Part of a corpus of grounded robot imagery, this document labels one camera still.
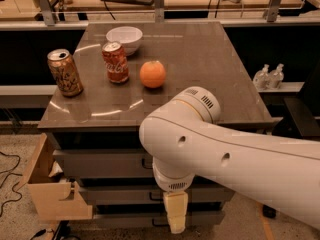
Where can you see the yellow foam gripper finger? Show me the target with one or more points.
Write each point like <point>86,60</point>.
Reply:
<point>175,204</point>

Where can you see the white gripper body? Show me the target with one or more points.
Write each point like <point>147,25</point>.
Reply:
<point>175,183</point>

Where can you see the grey top drawer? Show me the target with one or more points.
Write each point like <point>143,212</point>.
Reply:
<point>104,163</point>

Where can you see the grey drawer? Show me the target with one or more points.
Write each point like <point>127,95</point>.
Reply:
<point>135,220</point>
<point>151,194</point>
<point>104,163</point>

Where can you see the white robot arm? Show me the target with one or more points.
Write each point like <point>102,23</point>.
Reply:
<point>282,173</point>

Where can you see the grey middle drawer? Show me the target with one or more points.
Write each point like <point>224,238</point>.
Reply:
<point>151,194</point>

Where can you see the grey bottom drawer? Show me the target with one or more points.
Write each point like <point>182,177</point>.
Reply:
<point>135,220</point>

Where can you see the grey drawer cabinet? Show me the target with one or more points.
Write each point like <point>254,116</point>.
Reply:
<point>107,115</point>

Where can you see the orange fruit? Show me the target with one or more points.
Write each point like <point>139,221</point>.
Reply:
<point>152,74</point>

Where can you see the crumpled paper in box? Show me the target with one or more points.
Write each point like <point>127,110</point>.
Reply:
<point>56,170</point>

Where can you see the wooden side box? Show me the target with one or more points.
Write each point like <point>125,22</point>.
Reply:
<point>55,199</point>

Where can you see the red cola can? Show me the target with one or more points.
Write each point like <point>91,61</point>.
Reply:
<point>115,61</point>

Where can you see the clear sanitizer bottle left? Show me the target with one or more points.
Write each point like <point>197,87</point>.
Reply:
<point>261,77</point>

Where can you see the black office chair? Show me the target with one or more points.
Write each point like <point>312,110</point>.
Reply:
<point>297,112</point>

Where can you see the gold LaCroix can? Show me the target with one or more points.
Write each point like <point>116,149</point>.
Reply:
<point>64,72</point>

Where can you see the white bowl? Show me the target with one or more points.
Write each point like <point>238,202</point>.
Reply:
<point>129,37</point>

